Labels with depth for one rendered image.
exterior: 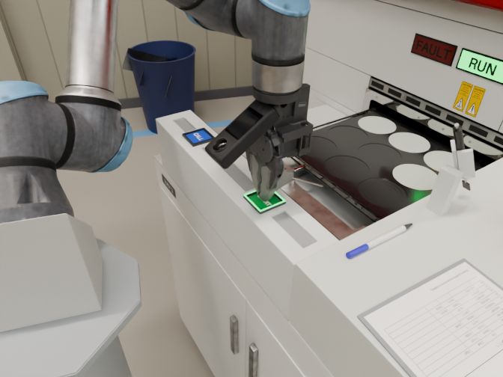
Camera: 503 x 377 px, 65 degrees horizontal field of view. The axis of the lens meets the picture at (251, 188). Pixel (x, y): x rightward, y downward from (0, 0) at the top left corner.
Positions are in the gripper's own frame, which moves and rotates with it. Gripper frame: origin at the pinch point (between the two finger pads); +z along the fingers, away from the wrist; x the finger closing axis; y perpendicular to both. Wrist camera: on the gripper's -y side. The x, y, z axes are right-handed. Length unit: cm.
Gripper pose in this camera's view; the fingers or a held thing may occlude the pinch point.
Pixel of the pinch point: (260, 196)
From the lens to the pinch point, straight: 69.5
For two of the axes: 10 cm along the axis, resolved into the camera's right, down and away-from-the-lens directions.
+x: -5.4, -5.2, 6.6
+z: -0.1, 7.9, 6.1
